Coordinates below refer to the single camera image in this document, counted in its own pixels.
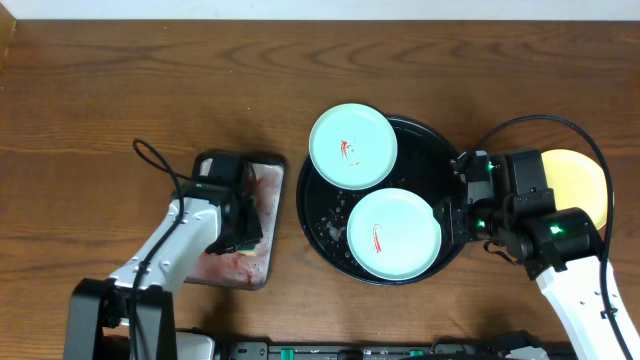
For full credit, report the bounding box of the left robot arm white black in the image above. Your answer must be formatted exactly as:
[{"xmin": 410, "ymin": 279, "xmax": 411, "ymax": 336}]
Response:
[{"xmin": 63, "ymin": 152, "xmax": 262, "ymax": 359}]

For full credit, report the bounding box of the round black serving tray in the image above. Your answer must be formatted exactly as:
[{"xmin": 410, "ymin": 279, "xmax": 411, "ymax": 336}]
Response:
[{"xmin": 296, "ymin": 115, "xmax": 463, "ymax": 286}]

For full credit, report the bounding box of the yellow plate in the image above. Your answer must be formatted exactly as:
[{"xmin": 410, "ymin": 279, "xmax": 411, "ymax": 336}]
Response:
[{"xmin": 542, "ymin": 149, "xmax": 607, "ymax": 230}]

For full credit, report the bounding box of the mint plate upper left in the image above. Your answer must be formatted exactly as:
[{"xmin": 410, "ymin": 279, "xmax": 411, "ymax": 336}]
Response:
[{"xmin": 309, "ymin": 103, "xmax": 398, "ymax": 190}]

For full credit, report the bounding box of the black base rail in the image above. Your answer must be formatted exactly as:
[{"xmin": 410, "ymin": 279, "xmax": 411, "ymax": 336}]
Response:
[{"xmin": 213, "ymin": 331, "xmax": 575, "ymax": 360}]

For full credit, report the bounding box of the mint plate with red streak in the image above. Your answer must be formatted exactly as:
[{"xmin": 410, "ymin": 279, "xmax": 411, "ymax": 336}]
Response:
[{"xmin": 347, "ymin": 188, "xmax": 442, "ymax": 281}]

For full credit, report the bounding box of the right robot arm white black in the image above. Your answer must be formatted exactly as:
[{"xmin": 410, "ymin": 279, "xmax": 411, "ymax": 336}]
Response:
[{"xmin": 434, "ymin": 149, "xmax": 639, "ymax": 359}]

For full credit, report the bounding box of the black rectangular soapy tray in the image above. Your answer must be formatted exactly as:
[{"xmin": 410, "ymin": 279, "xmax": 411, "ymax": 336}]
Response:
[{"xmin": 186, "ymin": 152, "xmax": 286, "ymax": 290}]

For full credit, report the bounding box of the green scrubbing sponge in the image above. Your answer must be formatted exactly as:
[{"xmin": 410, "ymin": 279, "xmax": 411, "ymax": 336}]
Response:
[{"xmin": 237, "ymin": 243, "xmax": 259, "ymax": 256}]

